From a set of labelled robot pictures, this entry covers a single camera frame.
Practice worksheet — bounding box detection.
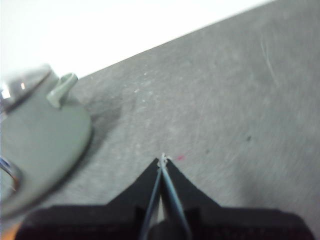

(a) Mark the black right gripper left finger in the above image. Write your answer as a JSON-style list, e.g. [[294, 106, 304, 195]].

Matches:
[[14, 157, 163, 240]]

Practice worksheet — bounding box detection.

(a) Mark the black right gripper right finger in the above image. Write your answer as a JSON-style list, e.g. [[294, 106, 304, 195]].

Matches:
[[164, 157, 315, 240]]

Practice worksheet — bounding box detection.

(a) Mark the pale green electric pot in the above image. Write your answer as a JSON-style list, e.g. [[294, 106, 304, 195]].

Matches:
[[0, 72, 92, 218]]

